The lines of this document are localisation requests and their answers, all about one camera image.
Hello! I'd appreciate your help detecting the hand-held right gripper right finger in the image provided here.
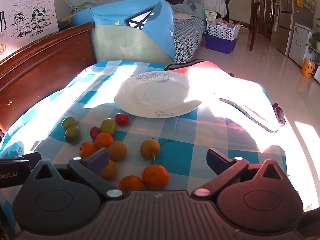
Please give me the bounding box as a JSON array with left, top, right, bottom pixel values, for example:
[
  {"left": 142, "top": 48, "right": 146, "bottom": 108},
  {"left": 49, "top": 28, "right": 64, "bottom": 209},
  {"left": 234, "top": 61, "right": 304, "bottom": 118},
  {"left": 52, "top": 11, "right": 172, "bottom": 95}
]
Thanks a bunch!
[{"left": 191, "top": 148, "right": 299, "bottom": 198}]

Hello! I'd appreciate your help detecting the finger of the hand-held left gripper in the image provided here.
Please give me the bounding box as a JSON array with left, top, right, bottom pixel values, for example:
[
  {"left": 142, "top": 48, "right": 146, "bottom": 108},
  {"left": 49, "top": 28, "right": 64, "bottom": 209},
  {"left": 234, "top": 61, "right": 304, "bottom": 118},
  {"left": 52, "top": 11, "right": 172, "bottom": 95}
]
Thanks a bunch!
[{"left": 0, "top": 151, "right": 42, "bottom": 168}]

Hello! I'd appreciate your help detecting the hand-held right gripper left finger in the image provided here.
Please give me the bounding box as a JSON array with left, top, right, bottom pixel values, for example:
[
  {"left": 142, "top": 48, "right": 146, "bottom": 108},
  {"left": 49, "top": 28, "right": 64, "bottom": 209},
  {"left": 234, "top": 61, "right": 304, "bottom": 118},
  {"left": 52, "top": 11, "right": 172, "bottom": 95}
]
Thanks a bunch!
[{"left": 24, "top": 147, "right": 124, "bottom": 200}]

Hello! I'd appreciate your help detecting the yellow-brown round fruit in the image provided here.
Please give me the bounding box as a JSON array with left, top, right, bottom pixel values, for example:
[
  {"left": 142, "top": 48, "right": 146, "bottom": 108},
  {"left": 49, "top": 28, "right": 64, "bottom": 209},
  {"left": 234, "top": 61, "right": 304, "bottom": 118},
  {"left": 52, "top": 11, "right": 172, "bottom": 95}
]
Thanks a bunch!
[
  {"left": 99, "top": 159, "right": 117, "bottom": 181},
  {"left": 107, "top": 141, "right": 127, "bottom": 161}
]

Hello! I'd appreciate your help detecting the red cherry tomato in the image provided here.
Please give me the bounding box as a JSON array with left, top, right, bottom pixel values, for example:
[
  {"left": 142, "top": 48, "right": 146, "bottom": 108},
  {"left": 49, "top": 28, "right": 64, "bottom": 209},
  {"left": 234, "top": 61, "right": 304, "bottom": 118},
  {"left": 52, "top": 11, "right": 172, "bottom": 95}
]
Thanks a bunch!
[
  {"left": 114, "top": 113, "right": 130, "bottom": 127},
  {"left": 90, "top": 126, "right": 101, "bottom": 141}
]

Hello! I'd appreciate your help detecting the green round fruit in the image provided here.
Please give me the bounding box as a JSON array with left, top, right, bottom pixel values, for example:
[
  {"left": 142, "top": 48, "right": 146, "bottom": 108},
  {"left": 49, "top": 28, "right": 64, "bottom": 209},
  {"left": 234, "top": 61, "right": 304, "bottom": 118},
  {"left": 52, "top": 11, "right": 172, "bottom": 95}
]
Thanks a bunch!
[
  {"left": 64, "top": 125, "right": 81, "bottom": 145},
  {"left": 62, "top": 116, "right": 78, "bottom": 130}
]

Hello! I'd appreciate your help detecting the yellow-brown fruit with stem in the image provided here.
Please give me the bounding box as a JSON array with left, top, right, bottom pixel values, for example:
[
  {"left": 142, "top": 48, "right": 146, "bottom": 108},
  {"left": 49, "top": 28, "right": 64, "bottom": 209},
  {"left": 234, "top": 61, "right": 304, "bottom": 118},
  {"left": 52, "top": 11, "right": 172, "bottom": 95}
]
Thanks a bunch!
[{"left": 140, "top": 137, "right": 161, "bottom": 162}]

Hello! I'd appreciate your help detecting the white plate with line drawing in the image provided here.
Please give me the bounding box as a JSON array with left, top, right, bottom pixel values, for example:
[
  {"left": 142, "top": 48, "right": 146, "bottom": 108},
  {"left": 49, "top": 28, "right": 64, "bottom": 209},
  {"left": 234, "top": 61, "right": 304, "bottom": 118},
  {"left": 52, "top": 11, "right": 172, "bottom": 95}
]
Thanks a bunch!
[{"left": 114, "top": 70, "right": 203, "bottom": 118}]

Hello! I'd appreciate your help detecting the blue white checked tablecloth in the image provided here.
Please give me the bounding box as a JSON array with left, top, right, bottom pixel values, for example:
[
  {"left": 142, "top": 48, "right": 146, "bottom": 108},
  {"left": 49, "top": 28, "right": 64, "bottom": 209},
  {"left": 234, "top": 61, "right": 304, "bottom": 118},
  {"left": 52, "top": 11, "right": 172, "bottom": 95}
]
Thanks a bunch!
[{"left": 0, "top": 60, "right": 288, "bottom": 230}]

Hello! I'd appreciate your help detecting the grey purple scrunchie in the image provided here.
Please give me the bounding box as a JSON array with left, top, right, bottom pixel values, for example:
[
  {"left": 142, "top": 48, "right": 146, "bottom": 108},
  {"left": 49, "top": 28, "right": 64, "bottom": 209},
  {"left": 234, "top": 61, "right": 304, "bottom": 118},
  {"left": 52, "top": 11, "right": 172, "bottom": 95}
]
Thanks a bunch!
[{"left": 272, "top": 103, "right": 286, "bottom": 127}]

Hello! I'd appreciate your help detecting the coral towel with grey edge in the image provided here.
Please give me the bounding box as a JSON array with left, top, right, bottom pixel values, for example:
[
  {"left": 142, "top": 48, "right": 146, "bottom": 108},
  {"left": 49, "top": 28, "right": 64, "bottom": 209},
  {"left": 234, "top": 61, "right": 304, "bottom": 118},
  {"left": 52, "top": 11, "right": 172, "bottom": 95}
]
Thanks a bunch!
[{"left": 164, "top": 59, "right": 279, "bottom": 133}]

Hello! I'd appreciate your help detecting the red-brown wooden bench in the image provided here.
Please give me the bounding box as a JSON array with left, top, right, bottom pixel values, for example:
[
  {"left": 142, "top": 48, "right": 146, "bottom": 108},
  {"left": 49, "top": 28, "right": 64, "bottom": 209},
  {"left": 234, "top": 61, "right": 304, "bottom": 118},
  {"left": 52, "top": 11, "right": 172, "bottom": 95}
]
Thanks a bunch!
[{"left": 0, "top": 21, "right": 98, "bottom": 135}]

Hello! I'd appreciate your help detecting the blue storage bin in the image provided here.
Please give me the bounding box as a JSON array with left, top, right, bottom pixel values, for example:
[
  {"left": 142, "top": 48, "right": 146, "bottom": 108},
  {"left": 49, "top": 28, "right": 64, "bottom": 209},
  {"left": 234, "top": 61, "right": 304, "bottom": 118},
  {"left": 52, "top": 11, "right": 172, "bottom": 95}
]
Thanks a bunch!
[{"left": 205, "top": 33, "right": 238, "bottom": 54}]

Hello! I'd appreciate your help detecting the orange smiley bucket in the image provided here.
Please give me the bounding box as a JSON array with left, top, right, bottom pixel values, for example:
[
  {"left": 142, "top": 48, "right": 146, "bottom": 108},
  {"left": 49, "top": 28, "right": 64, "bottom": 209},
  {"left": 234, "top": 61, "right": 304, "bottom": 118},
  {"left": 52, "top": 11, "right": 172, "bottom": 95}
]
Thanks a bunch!
[{"left": 301, "top": 57, "right": 315, "bottom": 78}]

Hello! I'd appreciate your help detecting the white plastic basket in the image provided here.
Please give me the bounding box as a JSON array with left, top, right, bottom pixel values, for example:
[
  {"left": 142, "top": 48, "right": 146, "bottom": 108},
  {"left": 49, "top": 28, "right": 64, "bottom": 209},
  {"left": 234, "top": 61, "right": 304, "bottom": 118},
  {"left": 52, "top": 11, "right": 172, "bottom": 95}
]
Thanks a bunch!
[{"left": 204, "top": 17, "right": 242, "bottom": 40}]

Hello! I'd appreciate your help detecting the houndstooth sofa cover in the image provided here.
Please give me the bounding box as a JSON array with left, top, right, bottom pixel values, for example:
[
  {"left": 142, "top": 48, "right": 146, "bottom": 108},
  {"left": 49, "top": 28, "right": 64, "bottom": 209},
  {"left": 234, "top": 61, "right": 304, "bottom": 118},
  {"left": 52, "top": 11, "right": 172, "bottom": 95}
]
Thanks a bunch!
[{"left": 172, "top": 17, "right": 204, "bottom": 64}]

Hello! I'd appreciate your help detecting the dark wooden chair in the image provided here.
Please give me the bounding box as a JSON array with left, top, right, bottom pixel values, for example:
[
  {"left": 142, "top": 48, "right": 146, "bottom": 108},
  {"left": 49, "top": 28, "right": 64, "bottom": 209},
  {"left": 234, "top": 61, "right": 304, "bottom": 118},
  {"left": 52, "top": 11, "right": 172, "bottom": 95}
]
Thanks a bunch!
[{"left": 249, "top": 1, "right": 261, "bottom": 52}]

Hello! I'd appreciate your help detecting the white chest freezer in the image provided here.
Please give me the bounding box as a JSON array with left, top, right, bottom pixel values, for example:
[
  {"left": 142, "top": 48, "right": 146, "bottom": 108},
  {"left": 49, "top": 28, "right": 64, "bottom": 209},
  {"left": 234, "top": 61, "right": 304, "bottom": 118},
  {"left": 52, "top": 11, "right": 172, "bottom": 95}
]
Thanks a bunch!
[{"left": 289, "top": 22, "right": 315, "bottom": 65}]

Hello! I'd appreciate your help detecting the blue printed cushion cover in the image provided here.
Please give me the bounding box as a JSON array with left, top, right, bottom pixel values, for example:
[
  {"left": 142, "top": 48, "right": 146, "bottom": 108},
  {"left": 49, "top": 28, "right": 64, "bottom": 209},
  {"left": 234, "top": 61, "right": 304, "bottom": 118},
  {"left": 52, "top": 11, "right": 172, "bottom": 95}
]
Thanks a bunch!
[{"left": 60, "top": 0, "right": 177, "bottom": 63}]

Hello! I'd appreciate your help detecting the green potted plant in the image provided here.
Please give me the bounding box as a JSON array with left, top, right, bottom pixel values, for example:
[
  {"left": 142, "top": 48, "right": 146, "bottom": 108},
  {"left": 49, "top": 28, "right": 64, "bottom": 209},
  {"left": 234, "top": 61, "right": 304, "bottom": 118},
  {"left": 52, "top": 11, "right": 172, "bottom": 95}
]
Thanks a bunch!
[{"left": 309, "top": 31, "right": 320, "bottom": 64}]

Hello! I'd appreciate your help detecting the silver refrigerator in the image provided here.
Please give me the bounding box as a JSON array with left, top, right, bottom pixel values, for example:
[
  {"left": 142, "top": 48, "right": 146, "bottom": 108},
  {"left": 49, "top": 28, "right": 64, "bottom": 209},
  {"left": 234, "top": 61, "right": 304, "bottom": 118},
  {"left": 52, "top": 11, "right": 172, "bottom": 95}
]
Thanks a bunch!
[{"left": 275, "top": 0, "right": 315, "bottom": 55}]

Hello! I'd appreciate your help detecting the dark wooden door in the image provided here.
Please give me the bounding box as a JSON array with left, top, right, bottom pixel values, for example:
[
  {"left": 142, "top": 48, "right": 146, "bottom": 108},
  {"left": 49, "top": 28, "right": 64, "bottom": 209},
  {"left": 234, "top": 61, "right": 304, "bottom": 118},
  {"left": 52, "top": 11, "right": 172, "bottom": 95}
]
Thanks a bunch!
[{"left": 260, "top": 0, "right": 275, "bottom": 39}]

